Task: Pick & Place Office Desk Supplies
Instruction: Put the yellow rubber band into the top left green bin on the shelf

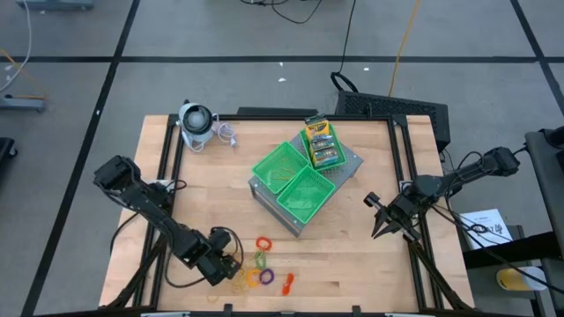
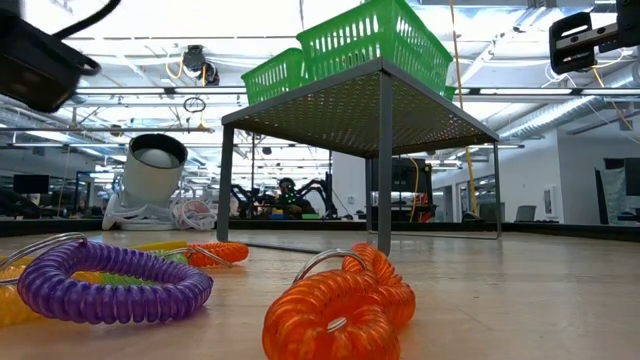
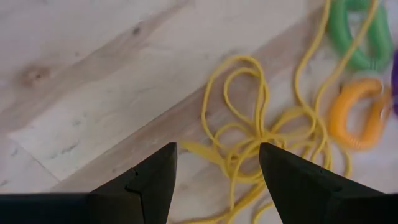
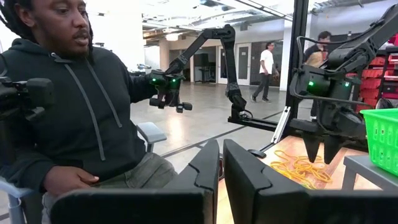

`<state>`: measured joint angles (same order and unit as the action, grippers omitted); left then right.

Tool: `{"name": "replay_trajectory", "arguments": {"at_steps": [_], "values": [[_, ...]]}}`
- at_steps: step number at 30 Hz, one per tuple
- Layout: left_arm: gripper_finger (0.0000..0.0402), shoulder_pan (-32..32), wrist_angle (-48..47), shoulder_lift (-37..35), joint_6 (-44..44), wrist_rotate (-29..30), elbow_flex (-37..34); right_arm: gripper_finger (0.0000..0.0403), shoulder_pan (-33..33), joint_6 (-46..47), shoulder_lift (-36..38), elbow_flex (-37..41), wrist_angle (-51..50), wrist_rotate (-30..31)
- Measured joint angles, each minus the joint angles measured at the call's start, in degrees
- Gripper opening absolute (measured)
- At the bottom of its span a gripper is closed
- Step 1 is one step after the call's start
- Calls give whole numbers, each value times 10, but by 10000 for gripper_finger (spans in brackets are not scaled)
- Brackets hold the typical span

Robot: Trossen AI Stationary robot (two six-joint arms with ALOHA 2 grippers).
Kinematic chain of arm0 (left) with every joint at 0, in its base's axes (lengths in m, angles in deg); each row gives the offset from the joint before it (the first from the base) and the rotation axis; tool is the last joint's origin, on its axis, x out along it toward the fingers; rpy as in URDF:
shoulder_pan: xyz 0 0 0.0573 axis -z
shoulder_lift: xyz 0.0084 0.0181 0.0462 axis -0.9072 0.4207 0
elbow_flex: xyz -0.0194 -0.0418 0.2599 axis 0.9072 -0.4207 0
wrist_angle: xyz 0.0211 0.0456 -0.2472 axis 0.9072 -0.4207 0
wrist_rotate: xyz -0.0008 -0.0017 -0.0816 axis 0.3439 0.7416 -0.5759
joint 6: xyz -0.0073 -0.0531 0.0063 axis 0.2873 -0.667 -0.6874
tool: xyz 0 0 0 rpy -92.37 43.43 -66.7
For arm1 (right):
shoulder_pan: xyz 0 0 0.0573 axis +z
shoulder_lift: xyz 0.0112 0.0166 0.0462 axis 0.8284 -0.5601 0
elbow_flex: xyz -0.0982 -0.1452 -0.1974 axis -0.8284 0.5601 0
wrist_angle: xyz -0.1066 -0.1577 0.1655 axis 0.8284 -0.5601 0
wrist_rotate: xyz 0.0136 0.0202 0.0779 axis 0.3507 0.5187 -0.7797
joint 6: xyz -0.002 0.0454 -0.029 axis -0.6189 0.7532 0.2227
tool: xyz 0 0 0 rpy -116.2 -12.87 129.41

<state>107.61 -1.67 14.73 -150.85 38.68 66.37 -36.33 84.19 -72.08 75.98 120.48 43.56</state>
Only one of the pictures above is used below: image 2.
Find yellow coil wrist keychain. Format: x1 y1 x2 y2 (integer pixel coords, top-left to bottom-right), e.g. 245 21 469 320
0 257 104 329

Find orange coil wrist keychain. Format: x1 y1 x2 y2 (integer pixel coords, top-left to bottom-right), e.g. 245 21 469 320
262 243 417 360

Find seated person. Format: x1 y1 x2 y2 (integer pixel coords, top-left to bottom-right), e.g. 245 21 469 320
272 177 317 220

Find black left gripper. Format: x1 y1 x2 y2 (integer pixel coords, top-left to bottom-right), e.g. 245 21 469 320
0 9 103 114

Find black aluminium extrusion frame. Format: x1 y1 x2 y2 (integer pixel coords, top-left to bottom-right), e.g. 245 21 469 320
0 217 640 244

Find black overhead camera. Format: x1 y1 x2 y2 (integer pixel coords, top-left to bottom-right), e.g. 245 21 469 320
180 43 221 87

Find black monitor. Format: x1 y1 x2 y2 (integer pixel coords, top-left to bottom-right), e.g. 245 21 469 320
12 173 51 196

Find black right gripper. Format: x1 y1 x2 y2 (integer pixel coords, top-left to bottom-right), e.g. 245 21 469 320
548 0 640 76

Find red coil wrist keychain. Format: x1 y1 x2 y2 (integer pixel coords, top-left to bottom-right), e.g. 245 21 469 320
164 242 250 269

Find yellow cable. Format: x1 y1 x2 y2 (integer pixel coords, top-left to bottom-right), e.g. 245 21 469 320
448 0 480 217

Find grey perforated metal shelf riser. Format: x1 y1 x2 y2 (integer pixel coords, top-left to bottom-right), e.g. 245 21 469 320
216 56 503 261

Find white coiled lamp cable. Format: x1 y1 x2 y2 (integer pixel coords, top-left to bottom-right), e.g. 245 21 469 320
170 198 219 233

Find purple coil wrist keychain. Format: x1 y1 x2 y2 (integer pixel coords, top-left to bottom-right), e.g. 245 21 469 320
0 232 215 326

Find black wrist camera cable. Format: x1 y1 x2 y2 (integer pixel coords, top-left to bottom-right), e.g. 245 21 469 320
52 0 123 41

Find green coil wrist keychain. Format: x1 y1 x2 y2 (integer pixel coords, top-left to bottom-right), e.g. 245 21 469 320
99 248 194 289

